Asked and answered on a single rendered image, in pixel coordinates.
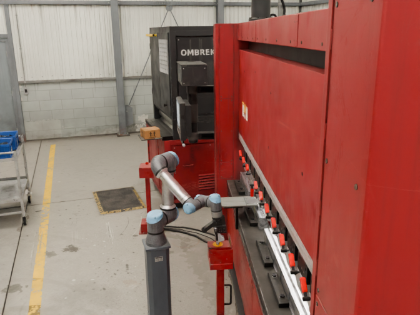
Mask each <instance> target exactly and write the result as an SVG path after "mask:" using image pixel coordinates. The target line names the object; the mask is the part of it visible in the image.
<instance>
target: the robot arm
mask: <svg viewBox="0 0 420 315"><path fill-rule="evenodd" d="M178 164H179V158H178V155H176V153H175V152H172V151H169V152H165V153H163V154H160V155H157V156H154V157H153V158H152V160H151V170H152V172H153V174H154V175H155V176H156V177H157V178H159V179H160V180H161V181H162V204H161V205H160V210H158V209H156V210H152V211H150V212H148V214H147V218H146V221H147V236H146V245H147V246H149V247H152V248H157V247H161V246H163V245H165V244H166V243H167V241H166V236H165V234H164V226H165V225H167V224H169V223H171V222H173V221H175V220H176V219H177V218H178V216H179V210H178V208H177V207H176V205H175V204H174V195H175V196H176V197H177V199H178V200H179V201H180V202H181V203H182V205H183V209H184V212H185V213H186V214H192V213H194V212H195V211H197V210H199V209H201V208H203V207H208V208H211V216H212V219H213V220H212V221H211V222H209V223H208V224H207V225H205V226H204V227H202V228H201V230H202V232H203V233H205V232H207V231H208V230H210V229H211V228H212V227H214V233H215V238H216V244H217V245H219V242H221V241H223V240H224V236H223V235H221V234H220V233H227V232H226V222H225V216H224V215H223V212H222V206H221V197H220V195H219V194H211V195H210V196H205V195H202V194H201V195H199V194H198V195H197V196H196V197H195V198H194V199H193V198H192V197H191V196H190V195H189V194H188V193H187V192H186V191H185V190H184V188H183V187H182V186H181V185H180V184H179V183H178V182H177V181H176V180H175V179H174V173H175V172H176V166H177V165H178Z"/></svg>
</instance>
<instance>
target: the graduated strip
mask: <svg viewBox="0 0 420 315"><path fill-rule="evenodd" d="M239 137H240V138H241V141H242V142H243V144H244V146H245V147H246V149H247V151H248V153H249V155H250V157H251V159H252V160H253V162H254V164H255V165H256V167H257V170H258V171H259V173H260V175H261V177H262V178H263V180H264V182H265V183H266V186H267V188H268V189H269V191H270V193H271V195H272V196H273V198H274V200H275V202H276V204H277V206H278V208H279V209H280V211H281V213H282V215H283V216H284V218H285V220H286V222H287V224H288V226H289V227H290V229H291V231H292V233H293V234H294V237H295V238H296V240H297V242H298V244H299V245H300V247H301V249H302V251H303V253H304V255H305V256H306V258H307V260H308V262H309V263H310V265H311V267H312V268H313V261H312V259H311V258H310V256H309V254H308V252H307V251H306V249H305V247H304V245H303V244H302V242H301V240H300V238H299V236H298V235H297V233H296V231H295V230H294V228H293V226H292V224H291V222H290V221H289V219H288V217H287V216H286V213H285V212H284V210H283V208H282V207H281V205H280V203H279V201H278V200H277V198H276V196H275V195H274V193H273V191H272V189H271V187H270V186H269V184H268V182H267V181H266V178H265V177H264V175H263V173H262V172H261V170H260V168H259V166H258V165H257V163H256V161H255V160H254V158H253V156H252V154H251V152H250V151H249V149H248V147H247V146H246V143H245V142H244V140H243V138H242V137H241V135H240V133H239Z"/></svg>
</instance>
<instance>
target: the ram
mask: <svg viewBox="0 0 420 315"><path fill-rule="evenodd" d="M323 89H324V68H321V67H316V66H312V65H308V64H304V63H301V62H297V61H292V60H289V59H284V58H281V57H277V56H272V55H269V54H264V53H261V52H257V51H252V50H249V49H240V50H239V133H240V135H241V137H242V138H243V140H244V142H245V143H246V146H247V147H248V149H249V151H250V152H251V154H252V156H253V158H254V160H255V161H256V163H257V165H258V166H259V168H260V170H261V172H262V173H263V175H264V177H265V178H266V181H267V182H268V184H269V186H270V187H271V189H272V191H273V193H274V195H275V196H276V198H277V200H278V201H279V203H280V205H281V207H282V208H283V210H284V212H285V213H286V216H287V217H288V219H289V221H290V222H291V224H292V226H293V228H294V230H295V231H296V233H297V235H298V236H299V238H300V240H301V242H302V244H303V245H304V247H305V249H306V251H307V253H308V254H309V256H310V258H311V259H312V261H313V254H314V233H315V223H316V203H317V191H318V171H319V151H320V140H321V120H322V110H323ZM243 103H244V105H246V107H247V121H246V113H245V112H244V114H245V118H244V116H243ZM239 140H240V142H241V143H242V145H243V147H244V149H245V151H246V152H247V155H248V156H249V158H250V160H251V162H252V164H253V166H254V168H255V169H256V171H257V173H258V175H259V177H260V178H261V181H262V183H263V184H264V186H265V188H266V190H267V192H268V194H269V195H270V197H271V199H272V201H273V203H274V205H275V207H276V209H277V211H278V212H279V214H280V216H281V218H282V220H283V221H284V223H285V225H286V227H287V229H288V231H289V233H290V235H291V237H292V238H293V240H294V242H295V244H296V246H297V248H298V249H299V252H300V253H301V255H302V257H303V259H304V261H305V263H306V264H307V266H308V268H309V270H310V272H311V274H313V269H312V267H311V265H310V263H309V262H308V260H307V258H306V256H305V255H304V253H303V250H302V249H301V247H300V245H299V244H298V242H297V240H296V238H295V237H294V234H293V232H292V231H291V229H290V227H289V226H288V224H287V222H286V220H285V218H284V216H283V214H282V213H281V211H280V209H279V208H278V205H277V204H276V202H275V200H274V198H273V196H272V195H271V193H270V191H269V189H268V187H267V186H266V183H265V182H264V180H263V178H262V177H261V175H260V173H259V171H258V169H257V167H256V165H255V164H254V162H253V160H252V159H251V157H250V155H249V153H248V151H247V149H246V147H245V146H244V144H243V142H242V141H241V138H240V137H239Z"/></svg>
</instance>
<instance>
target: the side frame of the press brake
mask: <svg viewBox="0 0 420 315"><path fill-rule="evenodd" d="M237 33H238V24H237V23H224V24H213V46H214V179H215V194H219V195H220V197H221V198H224V197H227V196H228V185H227V180H238V179H240V172H246V171H245V170H244V168H243V162H242V160H239V158H240V157H239V150H241V152H242V157H244V147H243V145H242V143H241V142H240V140H239V50H240V49H249V41H241V40H237ZM222 215H224V216H225V222H226V232H227V233H220V234H221V235H223V236H224V241H227V240H229V239H228V209H224V208H223V207H222Z"/></svg>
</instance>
